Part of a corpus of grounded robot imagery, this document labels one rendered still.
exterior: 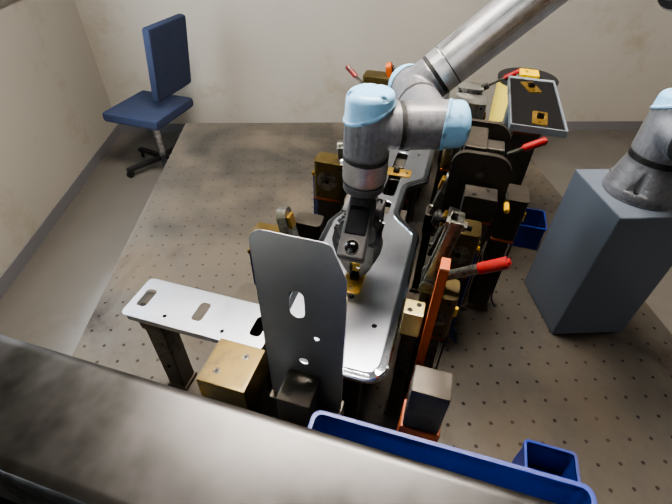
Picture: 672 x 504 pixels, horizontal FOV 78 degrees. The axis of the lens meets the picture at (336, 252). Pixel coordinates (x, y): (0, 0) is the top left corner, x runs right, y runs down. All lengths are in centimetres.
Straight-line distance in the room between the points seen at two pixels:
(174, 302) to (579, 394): 96
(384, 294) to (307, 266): 40
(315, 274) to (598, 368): 96
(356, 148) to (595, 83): 369
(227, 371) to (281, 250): 28
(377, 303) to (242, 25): 288
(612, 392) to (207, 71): 324
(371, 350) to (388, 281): 18
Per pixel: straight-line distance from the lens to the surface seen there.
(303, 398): 62
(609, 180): 114
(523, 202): 105
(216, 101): 369
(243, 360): 69
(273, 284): 51
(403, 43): 354
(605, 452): 117
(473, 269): 77
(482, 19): 79
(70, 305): 250
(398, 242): 97
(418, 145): 67
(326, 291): 49
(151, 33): 292
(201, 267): 138
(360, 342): 77
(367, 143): 65
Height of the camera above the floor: 162
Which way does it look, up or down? 42 degrees down
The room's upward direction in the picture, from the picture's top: 1 degrees clockwise
